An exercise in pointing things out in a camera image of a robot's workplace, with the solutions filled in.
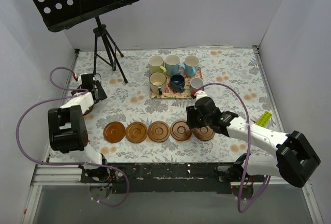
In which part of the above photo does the lime green toy brick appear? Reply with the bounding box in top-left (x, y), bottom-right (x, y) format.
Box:
top-left (255, 111), bottom-right (272, 127)

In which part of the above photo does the blue mug with white interior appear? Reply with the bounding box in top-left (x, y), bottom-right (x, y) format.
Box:
top-left (184, 55), bottom-right (200, 77)

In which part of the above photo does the yellow-green mug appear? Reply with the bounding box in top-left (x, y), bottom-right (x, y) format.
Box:
top-left (148, 55), bottom-right (167, 74)

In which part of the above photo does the light blue mug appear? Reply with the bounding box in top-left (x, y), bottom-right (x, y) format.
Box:
top-left (164, 55), bottom-right (185, 77)

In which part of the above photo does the brown wooden coaster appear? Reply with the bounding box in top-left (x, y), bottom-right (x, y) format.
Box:
top-left (83, 106), bottom-right (93, 116)
top-left (103, 122), bottom-right (126, 143)
top-left (126, 122), bottom-right (148, 143)
top-left (170, 120), bottom-right (192, 141)
top-left (148, 121), bottom-right (170, 143)
top-left (193, 126), bottom-right (215, 141)

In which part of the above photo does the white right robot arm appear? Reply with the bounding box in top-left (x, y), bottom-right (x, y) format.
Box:
top-left (186, 96), bottom-right (321, 188)

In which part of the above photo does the cream mug with black handle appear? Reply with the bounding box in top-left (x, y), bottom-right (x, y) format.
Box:
top-left (149, 72), bottom-right (167, 96)

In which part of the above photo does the grey-blue small mug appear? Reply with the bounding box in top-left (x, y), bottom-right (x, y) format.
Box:
top-left (190, 78), bottom-right (204, 93)

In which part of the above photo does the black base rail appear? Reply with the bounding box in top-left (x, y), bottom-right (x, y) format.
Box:
top-left (80, 162), bottom-right (264, 193)

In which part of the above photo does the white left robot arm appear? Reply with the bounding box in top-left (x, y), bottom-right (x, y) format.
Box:
top-left (48, 73), bottom-right (110, 183)

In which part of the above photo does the dark blue glazed mug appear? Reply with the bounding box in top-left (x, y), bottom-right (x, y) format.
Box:
top-left (170, 74), bottom-right (186, 93)

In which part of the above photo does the floral serving tray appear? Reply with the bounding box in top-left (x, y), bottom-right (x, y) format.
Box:
top-left (148, 66), bottom-right (205, 99)

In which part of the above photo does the floral tablecloth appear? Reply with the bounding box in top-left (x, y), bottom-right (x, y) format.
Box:
top-left (48, 47), bottom-right (288, 164)

